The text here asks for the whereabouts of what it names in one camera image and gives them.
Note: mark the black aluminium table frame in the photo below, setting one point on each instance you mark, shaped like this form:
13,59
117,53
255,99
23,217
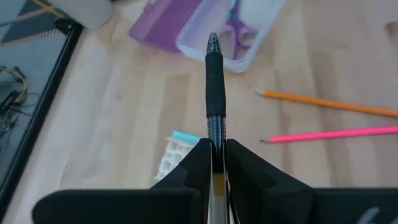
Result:
46,102

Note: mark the clear plastic pencil case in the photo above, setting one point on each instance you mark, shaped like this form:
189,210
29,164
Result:
202,37

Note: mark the pink pencil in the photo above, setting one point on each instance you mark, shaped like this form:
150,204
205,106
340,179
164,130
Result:
326,135

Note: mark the teal sticky note pad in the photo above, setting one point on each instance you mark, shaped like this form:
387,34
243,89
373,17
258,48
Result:
174,152

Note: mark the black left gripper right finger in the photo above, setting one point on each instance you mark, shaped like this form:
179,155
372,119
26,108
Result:
280,205

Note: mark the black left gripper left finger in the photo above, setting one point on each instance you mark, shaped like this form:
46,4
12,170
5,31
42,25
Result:
124,207

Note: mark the purple pencil case lid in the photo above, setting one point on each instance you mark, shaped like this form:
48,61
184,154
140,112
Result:
164,25

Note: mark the black gel pen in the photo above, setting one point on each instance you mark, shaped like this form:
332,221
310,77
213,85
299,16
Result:
215,77

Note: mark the orange pencil with red eraser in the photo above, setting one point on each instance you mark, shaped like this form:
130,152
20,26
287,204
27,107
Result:
326,102

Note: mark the black textured floor mat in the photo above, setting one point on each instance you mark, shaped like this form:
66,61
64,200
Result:
31,25

